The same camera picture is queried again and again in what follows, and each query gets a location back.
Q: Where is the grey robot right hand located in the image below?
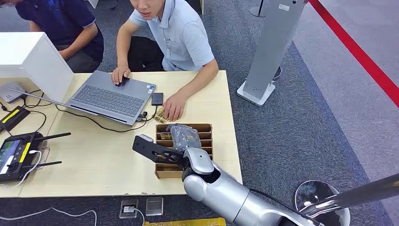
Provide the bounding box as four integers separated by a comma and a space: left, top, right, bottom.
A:
166, 123, 203, 152

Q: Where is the wooden slotted card holder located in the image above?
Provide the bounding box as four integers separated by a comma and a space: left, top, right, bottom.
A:
155, 123, 214, 180

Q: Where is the person's right hand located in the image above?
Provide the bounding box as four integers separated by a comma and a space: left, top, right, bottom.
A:
111, 65, 132, 85

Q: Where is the person in light shirt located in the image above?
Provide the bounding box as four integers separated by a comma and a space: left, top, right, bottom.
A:
111, 0, 219, 122

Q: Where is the person in dark shirt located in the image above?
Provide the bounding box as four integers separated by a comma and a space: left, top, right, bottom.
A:
0, 0, 104, 73

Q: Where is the gold snack packet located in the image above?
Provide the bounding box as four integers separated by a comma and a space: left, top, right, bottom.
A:
154, 107, 168, 123

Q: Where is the grey floor socket lid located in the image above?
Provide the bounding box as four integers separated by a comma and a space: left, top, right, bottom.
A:
145, 196, 164, 217

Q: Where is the grey open laptop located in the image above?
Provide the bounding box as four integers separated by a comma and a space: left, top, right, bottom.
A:
8, 70, 157, 127

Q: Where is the yellow strip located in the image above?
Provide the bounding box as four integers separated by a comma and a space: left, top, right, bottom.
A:
143, 218, 227, 226

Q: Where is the floor socket with plug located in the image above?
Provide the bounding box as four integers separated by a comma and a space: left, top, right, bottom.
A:
119, 199, 139, 219

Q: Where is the grey pillar with white base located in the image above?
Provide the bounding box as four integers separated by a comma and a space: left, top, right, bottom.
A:
237, 0, 309, 107

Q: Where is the round black stand base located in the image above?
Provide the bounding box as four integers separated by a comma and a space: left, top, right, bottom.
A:
249, 0, 269, 18

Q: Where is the black remote controller with screen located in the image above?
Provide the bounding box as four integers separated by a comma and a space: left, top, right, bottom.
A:
0, 131, 72, 184

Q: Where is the white box cabinet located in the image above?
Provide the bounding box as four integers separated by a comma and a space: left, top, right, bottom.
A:
0, 32, 75, 104

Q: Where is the black device with yellow label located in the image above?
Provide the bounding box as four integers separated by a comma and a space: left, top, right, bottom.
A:
0, 106, 31, 134

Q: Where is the flat white router box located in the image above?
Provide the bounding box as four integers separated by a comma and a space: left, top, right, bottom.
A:
0, 81, 26, 104

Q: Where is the chrome stanchion with round base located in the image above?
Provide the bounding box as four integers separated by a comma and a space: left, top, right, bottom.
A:
294, 173, 399, 226

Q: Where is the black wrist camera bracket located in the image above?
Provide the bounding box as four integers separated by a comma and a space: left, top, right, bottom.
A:
132, 135, 190, 167

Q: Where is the short white plug cable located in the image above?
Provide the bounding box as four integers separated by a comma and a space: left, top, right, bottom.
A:
132, 207, 146, 226

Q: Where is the black laptop cable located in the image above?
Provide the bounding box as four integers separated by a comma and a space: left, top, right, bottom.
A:
55, 104, 159, 134

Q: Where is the black cable along robot arm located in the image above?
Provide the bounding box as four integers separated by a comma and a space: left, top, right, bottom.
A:
248, 188, 322, 226

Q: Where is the long white floor cable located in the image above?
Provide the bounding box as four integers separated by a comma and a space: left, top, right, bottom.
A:
0, 207, 98, 226

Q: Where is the black router cable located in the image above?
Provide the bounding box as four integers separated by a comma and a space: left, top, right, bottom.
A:
21, 89, 54, 110

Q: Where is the white controller cable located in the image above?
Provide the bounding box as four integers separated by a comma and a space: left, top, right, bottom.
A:
11, 149, 43, 189

